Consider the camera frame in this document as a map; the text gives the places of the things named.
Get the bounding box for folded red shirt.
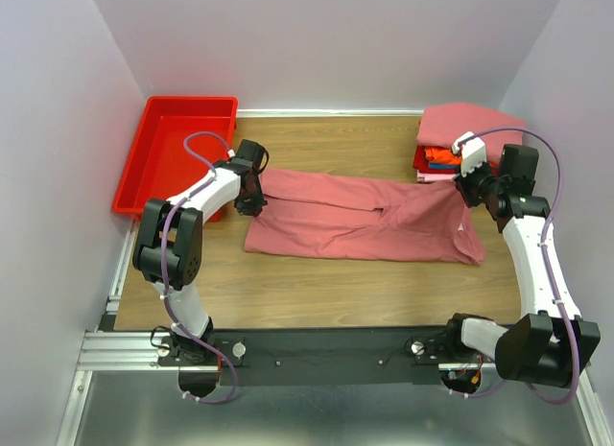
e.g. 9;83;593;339
413;145;433;173

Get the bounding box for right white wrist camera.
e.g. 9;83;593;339
451;131;488;176

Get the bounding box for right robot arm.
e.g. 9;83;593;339
441;137;601;388

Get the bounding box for red plastic bin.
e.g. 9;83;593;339
111;96;238;218

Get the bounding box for folded light pink shirt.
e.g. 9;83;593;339
416;171;456;183

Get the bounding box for folded orange shirt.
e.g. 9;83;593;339
424;146;461;166

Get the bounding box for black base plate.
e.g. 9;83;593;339
150;326;450;391

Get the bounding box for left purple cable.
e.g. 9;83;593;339
160;131;241;405

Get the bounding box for pink t-shirt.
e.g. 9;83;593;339
244;169;485;265

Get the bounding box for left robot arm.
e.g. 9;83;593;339
132;131;270;364

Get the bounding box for folded blue shirt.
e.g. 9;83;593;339
428;163;458;172

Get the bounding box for folded pink shirt on stack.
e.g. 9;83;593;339
417;103;526;149

